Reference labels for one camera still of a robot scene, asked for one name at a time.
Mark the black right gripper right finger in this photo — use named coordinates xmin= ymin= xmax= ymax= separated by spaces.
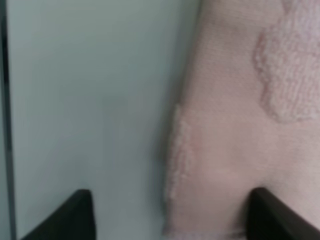
xmin=246 ymin=187 xmax=320 ymax=240

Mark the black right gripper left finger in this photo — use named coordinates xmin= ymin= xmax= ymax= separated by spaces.
xmin=23 ymin=189 xmax=97 ymax=240

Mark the pink terry towel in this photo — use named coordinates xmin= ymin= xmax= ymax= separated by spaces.
xmin=164 ymin=0 xmax=320 ymax=240

